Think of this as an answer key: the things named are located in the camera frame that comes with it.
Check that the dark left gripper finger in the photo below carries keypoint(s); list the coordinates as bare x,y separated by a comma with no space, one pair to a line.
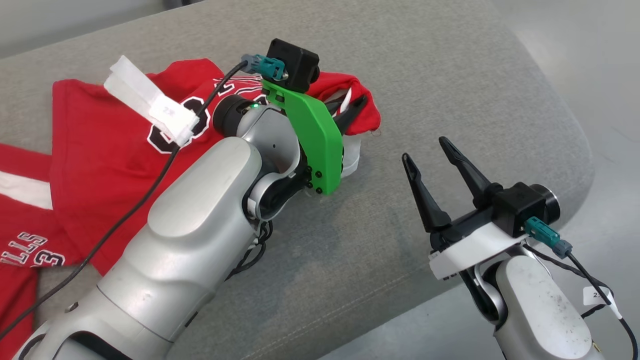
352,112

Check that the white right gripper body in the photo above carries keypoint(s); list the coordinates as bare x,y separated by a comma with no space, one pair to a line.
475,247

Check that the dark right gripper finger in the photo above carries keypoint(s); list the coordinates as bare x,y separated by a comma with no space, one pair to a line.
427,205
467,170

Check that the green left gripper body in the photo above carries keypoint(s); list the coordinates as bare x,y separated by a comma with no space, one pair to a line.
320,140

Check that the red white sports garment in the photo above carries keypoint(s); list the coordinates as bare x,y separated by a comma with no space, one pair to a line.
105,165

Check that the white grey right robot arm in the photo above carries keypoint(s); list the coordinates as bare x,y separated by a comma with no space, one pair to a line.
542,312

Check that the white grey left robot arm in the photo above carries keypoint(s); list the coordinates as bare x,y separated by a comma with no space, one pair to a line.
200,225

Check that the red garment with bulls print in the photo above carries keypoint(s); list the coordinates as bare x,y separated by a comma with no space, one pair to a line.
20,225

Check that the grey fabric sofa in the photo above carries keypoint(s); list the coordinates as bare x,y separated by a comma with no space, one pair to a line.
410,75

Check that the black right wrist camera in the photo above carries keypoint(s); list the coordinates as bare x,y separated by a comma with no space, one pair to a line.
520,205

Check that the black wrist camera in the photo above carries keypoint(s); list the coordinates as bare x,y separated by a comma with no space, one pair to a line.
292,65
520,205

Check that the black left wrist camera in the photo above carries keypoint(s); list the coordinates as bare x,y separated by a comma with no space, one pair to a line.
292,65

